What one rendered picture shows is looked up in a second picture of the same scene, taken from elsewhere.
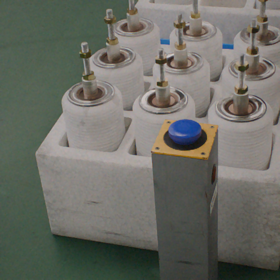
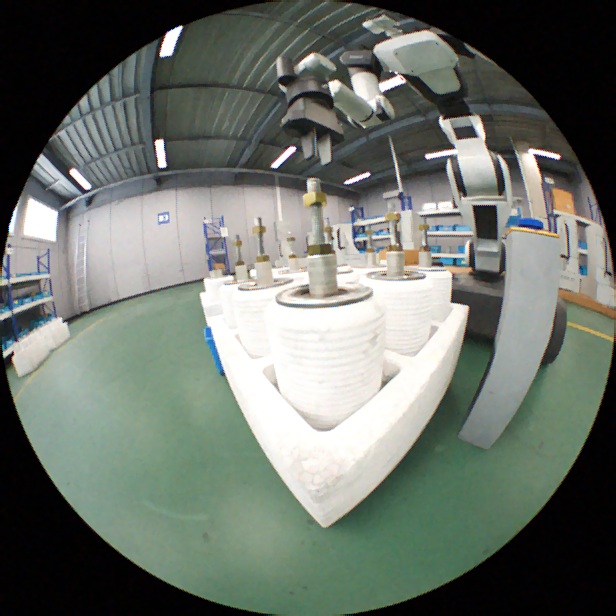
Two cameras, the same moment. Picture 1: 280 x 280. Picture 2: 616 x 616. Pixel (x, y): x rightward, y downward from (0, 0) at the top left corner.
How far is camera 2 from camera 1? 0.94 m
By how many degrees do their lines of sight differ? 51
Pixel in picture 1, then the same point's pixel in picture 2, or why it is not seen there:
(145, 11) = (213, 306)
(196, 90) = not seen: hidden behind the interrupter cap
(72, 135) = (345, 389)
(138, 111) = (408, 284)
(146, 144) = (420, 329)
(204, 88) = not seen: hidden behind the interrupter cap
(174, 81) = (352, 278)
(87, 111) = (378, 305)
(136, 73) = not seen: hidden behind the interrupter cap
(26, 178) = (208, 487)
